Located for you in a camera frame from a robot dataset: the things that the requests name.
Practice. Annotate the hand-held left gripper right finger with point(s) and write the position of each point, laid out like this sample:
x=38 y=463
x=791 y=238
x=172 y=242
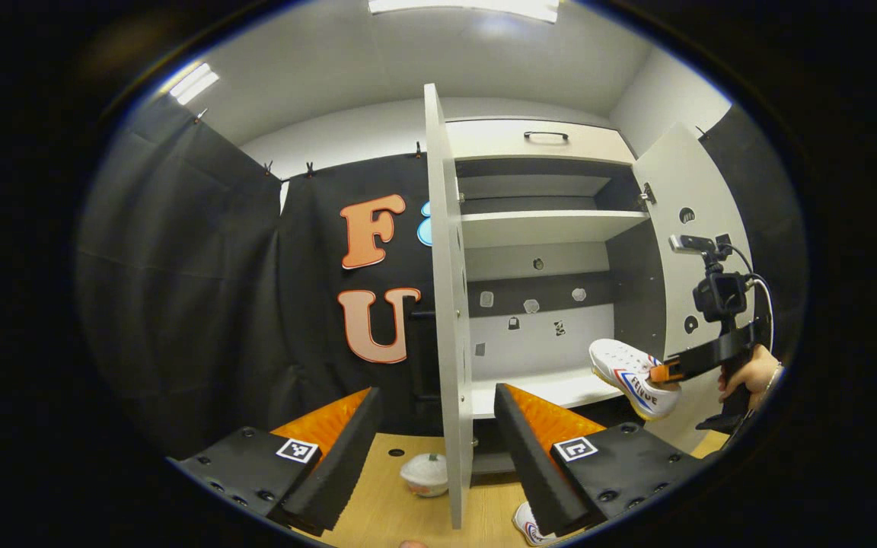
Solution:
x=530 y=464

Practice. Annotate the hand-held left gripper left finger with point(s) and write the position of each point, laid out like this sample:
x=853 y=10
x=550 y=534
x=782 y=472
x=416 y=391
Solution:
x=343 y=464

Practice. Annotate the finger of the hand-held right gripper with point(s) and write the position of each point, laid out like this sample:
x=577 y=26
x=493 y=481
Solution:
x=693 y=361

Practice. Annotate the white shoe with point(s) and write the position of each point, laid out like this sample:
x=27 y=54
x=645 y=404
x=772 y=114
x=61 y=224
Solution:
x=621 y=361
x=530 y=529

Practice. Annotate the white grey shoe cabinet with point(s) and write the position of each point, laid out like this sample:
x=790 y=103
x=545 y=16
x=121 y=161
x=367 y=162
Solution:
x=636 y=289

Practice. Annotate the white cabinet door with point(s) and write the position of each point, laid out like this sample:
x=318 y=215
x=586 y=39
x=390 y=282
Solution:
x=674 y=175
x=446 y=304

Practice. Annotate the white cabinet shelf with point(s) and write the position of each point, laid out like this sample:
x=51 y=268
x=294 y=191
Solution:
x=530 y=186
x=545 y=227
x=545 y=392

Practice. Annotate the white cabinet drawer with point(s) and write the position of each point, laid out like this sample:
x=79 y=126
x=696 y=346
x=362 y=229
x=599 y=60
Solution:
x=484 y=141

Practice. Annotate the white round container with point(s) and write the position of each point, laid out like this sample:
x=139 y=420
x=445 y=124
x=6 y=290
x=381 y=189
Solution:
x=423 y=476

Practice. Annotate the black backdrop cloth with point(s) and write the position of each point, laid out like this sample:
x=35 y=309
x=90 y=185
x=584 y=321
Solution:
x=180 y=266

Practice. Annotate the ceiling light panel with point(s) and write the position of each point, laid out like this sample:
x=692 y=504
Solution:
x=195 y=82

